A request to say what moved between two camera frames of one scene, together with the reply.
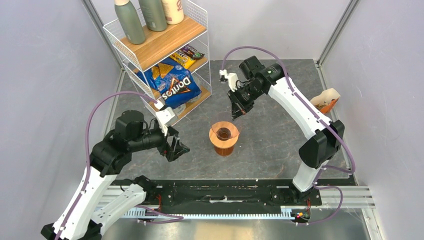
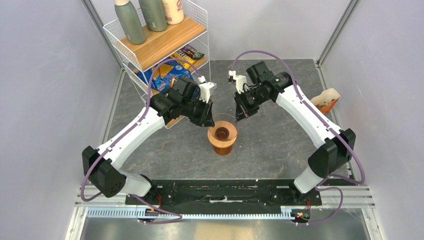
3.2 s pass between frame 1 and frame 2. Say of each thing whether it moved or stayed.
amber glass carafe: stayed
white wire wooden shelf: stayed
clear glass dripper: stayed
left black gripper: moved
